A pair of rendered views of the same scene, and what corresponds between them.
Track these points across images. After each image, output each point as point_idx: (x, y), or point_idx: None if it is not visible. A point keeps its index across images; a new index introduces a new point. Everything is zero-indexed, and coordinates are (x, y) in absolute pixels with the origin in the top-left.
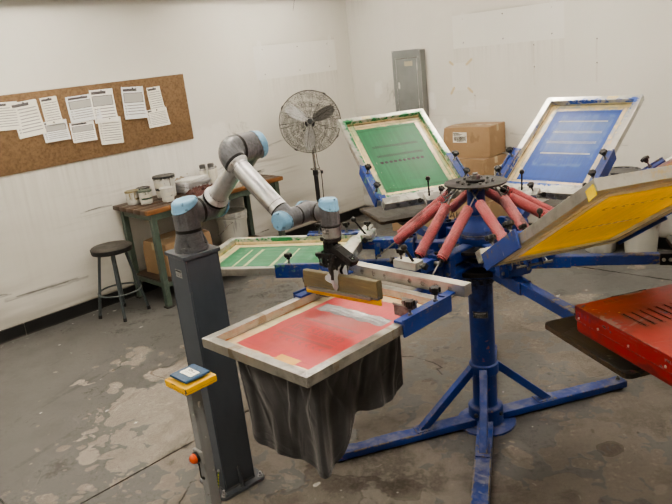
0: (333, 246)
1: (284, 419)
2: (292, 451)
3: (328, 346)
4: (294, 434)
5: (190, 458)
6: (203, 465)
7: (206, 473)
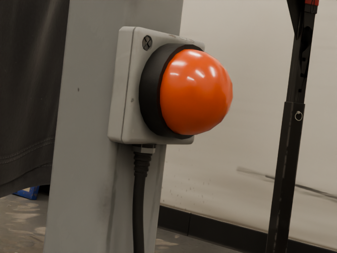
0: None
1: (2, 24)
2: (2, 166)
3: None
4: (30, 83)
5: (224, 73)
6: (155, 166)
7: (156, 228)
